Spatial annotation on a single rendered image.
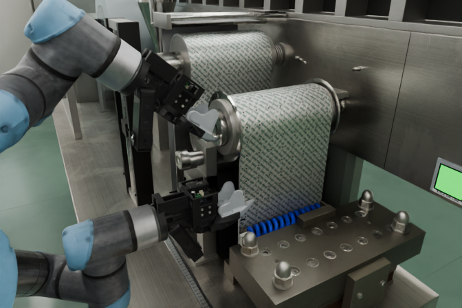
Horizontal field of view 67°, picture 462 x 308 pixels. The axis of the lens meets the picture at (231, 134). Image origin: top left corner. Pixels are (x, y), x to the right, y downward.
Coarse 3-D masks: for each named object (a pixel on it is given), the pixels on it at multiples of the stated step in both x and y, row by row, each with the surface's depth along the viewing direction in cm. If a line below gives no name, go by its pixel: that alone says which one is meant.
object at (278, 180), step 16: (304, 144) 76; (320, 144) 79; (240, 160) 69; (256, 160) 71; (272, 160) 73; (288, 160) 75; (304, 160) 78; (320, 160) 81; (240, 176) 70; (256, 176) 72; (272, 176) 75; (288, 176) 77; (304, 176) 80; (320, 176) 83; (256, 192) 74; (272, 192) 76; (288, 192) 79; (304, 192) 82; (320, 192) 85; (256, 208) 76; (272, 208) 78; (288, 208) 81; (240, 224) 75
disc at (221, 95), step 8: (216, 96) 72; (224, 96) 69; (208, 104) 76; (232, 104) 66; (232, 112) 67; (240, 120) 65; (240, 128) 65; (240, 136) 66; (240, 144) 66; (232, 152) 70; (240, 152) 68; (232, 160) 70
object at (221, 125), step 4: (220, 112) 69; (220, 116) 68; (224, 116) 68; (220, 120) 68; (224, 120) 68; (216, 124) 70; (220, 124) 68; (224, 124) 68; (216, 128) 70; (220, 128) 68; (224, 128) 68; (212, 132) 72; (216, 132) 70; (220, 132) 68; (224, 132) 68; (220, 136) 69; (224, 136) 68; (220, 140) 69; (224, 140) 69; (216, 144) 71; (220, 144) 70; (224, 144) 71
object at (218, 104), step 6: (324, 90) 79; (216, 102) 71; (222, 102) 68; (210, 108) 73; (216, 108) 71; (222, 108) 69; (228, 108) 67; (228, 114) 67; (228, 120) 67; (228, 126) 68; (234, 126) 67; (228, 132) 68; (234, 132) 67; (228, 138) 69; (234, 138) 67; (228, 144) 69; (234, 144) 68; (222, 150) 72; (228, 150) 69
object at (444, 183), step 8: (440, 168) 66; (448, 168) 64; (440, 176) 66; (448, 176) 65; (456, 176) 63; (440, 184) 66; (448, 184) 65; (456, 184) 64; (448, 192) 65; (456, 192) 64
